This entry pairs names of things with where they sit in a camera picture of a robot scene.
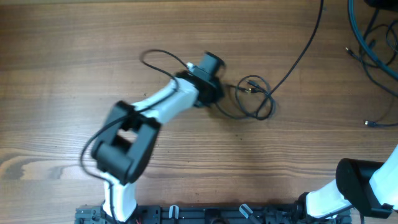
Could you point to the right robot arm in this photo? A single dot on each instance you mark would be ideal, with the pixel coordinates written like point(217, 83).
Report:
point(368, 186)

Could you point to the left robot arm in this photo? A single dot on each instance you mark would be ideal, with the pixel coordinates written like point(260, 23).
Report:
point(122, 148)

